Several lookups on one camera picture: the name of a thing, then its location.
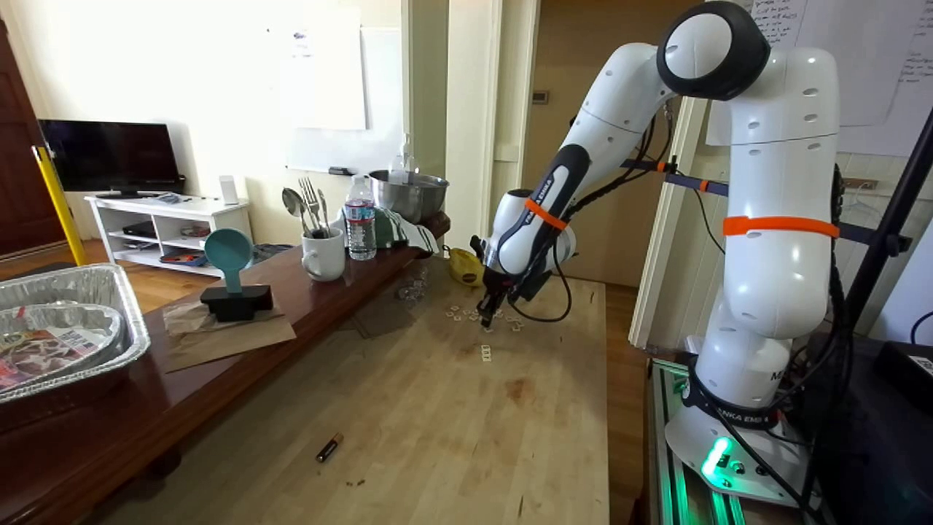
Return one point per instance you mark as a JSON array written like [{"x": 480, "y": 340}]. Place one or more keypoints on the aluminium foil tray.
[{"x": 31, "y": 288}]

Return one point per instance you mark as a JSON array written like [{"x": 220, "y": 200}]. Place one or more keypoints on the black tripod pole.
[{"x": 888, "y": 228}]

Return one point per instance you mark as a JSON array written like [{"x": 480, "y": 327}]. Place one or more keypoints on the small white box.
[{"x": 229, "y": 187}]

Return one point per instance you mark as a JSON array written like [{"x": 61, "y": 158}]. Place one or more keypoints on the black horizontal rod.
[{"x": 704, "y": 186}]

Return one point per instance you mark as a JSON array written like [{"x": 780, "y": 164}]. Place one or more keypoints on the colourful paper sheet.
[{"x": 39, "y": 350}]

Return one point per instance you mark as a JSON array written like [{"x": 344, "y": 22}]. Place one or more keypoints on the black equipment box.
[{"x": 876, "y": 457}]

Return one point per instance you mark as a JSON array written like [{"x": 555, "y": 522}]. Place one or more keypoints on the brown wooden door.
[{"x": 558, "y": 59}]

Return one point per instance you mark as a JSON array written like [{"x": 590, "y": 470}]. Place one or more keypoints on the teal scoop on black base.
[{"x": 229, "y": 256}]

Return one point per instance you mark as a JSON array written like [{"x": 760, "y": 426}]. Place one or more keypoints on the metal cutlery piece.
[
  {"x": 321, "y": 206},
  {"x": 309, "y": 200}
]

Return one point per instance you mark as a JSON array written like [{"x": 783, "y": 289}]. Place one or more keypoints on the white leaning panel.
[{"x": 675, "y": 253}]

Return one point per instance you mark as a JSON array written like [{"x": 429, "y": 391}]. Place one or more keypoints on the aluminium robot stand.
[{"x": 671, "y": 467}]

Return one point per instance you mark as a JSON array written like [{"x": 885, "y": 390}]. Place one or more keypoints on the white shelf unit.
[{"x": 193, "y": 207}]

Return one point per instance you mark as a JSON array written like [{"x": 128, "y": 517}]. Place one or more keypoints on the clear plastic water bottle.
[{"x": 359, "y": 228}]

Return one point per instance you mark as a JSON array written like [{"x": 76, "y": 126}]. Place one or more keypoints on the metal spoon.
[{"x": 293, "y": 200}]

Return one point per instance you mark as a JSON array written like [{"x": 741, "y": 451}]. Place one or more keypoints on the yellow crumpled cloth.
[{"x": 465, "y": 266}]

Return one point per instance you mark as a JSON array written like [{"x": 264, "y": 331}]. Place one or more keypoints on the wall whiteboard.
[{"x": 330, "y": 89}]

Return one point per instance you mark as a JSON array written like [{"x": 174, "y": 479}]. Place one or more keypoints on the white sheet with writing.
[{"x": 894, "y": 67}]

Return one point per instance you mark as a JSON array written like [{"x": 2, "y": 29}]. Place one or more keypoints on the dark wooden table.
[{"x": 98, "y": 439}]

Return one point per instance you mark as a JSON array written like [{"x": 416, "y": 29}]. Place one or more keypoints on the dark brown wooden cabinet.
[{"x": 19, "y": 164}]

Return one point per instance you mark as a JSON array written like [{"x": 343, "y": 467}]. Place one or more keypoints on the green striped white towel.
[{"x": 411, "y": 237}]

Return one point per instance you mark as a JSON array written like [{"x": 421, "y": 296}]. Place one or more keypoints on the black flat television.
[{"x": 111, "y": 156}]

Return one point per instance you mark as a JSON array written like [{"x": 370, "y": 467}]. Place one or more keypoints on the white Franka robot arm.
[{"x": 776, "y": 292}]

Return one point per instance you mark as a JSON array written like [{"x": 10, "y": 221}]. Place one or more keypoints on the yellow stick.
[{"x": 58, "y": 206}]

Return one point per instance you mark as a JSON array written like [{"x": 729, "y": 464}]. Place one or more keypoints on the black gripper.
[{"x": 503, "y": 288}]

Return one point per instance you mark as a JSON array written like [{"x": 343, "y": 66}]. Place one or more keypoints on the white mug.
[{"x": 324, "y": 257}]

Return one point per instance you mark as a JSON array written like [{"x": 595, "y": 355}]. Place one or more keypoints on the brown cardboard sheet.
[{"x": 235, "y": 340}]

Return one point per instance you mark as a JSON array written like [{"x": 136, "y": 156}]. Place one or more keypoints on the large steel bowl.
[{"x": 418, "y": 193}]

